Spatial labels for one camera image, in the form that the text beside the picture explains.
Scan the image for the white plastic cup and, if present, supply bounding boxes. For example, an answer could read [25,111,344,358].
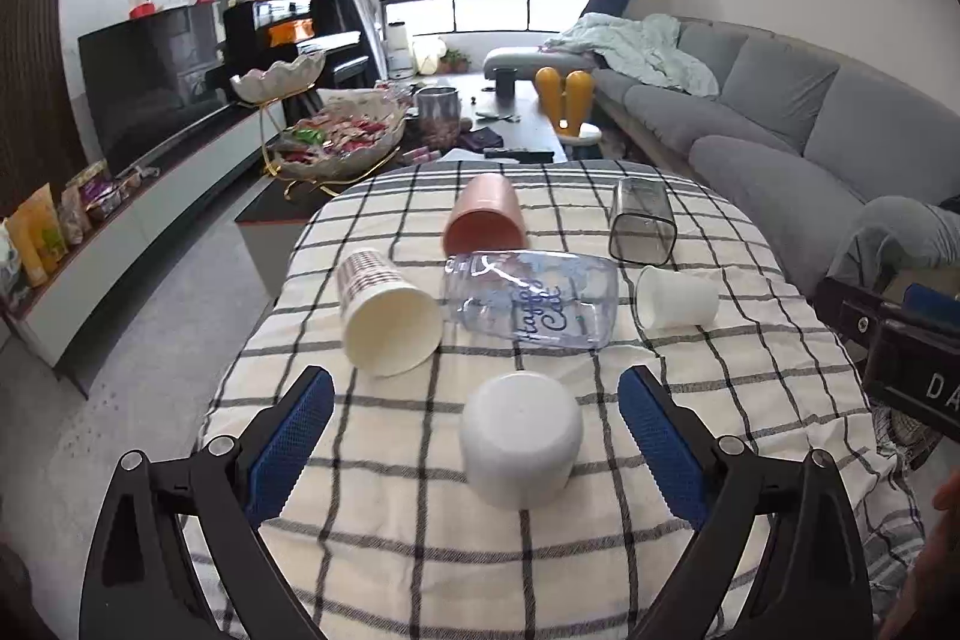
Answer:
[459,370,584,510]

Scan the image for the dark mug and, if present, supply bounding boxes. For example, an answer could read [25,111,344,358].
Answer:
[493,67,517,101]

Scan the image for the pink plastic cup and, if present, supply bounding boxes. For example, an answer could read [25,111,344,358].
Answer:
[441,174,527,255]

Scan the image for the person's right hand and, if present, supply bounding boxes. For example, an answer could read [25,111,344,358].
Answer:
[878,470,958,638]

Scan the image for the white tv cabinet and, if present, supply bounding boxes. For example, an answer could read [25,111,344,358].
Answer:
[11,106,286,375]

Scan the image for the small white disposable cup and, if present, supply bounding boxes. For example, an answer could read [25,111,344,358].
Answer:
[635,266,719,330]

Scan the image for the smoky clear square cup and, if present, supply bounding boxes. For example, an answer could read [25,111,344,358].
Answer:
[608,177,677,266]

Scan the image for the clear jar of nuts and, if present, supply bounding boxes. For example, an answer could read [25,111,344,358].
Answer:
[415,86,462,152]

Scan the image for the black remote control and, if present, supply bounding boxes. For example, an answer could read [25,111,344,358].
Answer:
[483,148,555,164]

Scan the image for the black television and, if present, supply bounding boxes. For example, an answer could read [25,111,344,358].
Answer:
[78,5,226,174]

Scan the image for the checkered tablecloth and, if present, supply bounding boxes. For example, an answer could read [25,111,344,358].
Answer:
[200,164,924,638]

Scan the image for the patterned paper cup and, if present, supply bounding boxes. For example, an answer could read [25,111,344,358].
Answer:
[335,247,443,377]

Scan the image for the black upright piano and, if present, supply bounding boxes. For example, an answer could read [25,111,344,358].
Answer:
[223,0,374,88]

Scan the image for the white papers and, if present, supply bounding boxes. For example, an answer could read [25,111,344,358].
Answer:
[439,148,516,164]

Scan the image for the orange snack bag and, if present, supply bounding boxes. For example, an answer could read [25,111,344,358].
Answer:
[7,184,68,287]

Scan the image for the black coffee table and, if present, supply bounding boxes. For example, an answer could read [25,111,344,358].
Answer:
[236,73,568,299]

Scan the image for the two-tier snack bowl stand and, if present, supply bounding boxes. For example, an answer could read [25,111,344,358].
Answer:
[229,52,405,193]

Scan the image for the grey sectional sofa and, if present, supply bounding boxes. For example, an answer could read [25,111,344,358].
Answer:
[483,18,958,296]

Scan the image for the clear printed plastic cup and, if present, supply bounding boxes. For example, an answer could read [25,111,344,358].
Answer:
[443,250,619,351]

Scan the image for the light green blanket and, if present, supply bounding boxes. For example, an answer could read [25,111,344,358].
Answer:
[545,13,719,97]

